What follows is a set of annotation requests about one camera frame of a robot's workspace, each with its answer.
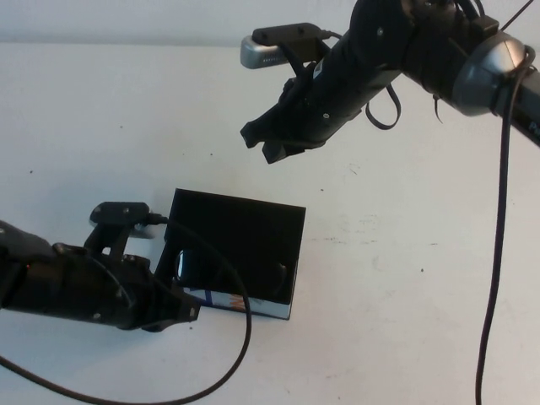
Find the wrist camera black silver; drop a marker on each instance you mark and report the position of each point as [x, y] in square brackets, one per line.
[120, 212]
[270, 42]

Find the left wrist camera black silver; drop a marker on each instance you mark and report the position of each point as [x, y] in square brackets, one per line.
[120, 212]

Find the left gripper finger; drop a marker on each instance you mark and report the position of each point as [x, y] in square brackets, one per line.
[159, 327]
[189, 310]

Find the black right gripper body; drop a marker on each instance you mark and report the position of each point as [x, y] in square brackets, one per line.
[333, 101]

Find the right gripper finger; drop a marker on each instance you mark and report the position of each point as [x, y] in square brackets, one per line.
[280, 151]
[266, 126]

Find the right camera mount bracket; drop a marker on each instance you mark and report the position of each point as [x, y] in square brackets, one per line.
[310, 50]

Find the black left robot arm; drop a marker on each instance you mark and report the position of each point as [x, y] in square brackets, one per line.
[21, 270]

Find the dark framed glasses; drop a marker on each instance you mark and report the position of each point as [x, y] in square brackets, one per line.
[185, 266]

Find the black zip tie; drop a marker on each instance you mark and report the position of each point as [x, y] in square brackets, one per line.
[516, 14]
[436, 107]

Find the black glasses case box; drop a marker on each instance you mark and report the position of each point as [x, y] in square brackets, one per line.
[253, 236]

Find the right wrist camera black silver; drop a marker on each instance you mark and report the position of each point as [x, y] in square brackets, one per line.
[270, 42]

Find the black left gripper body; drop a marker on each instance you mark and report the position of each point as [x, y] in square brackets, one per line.
[105, 291]

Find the left camera mount bracket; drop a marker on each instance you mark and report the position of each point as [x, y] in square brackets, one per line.
[105, 238]

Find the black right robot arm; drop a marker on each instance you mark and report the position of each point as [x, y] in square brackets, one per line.
[439, 50]

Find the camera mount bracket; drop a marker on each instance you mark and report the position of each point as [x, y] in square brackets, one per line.
[105, 238]
[310, 50]

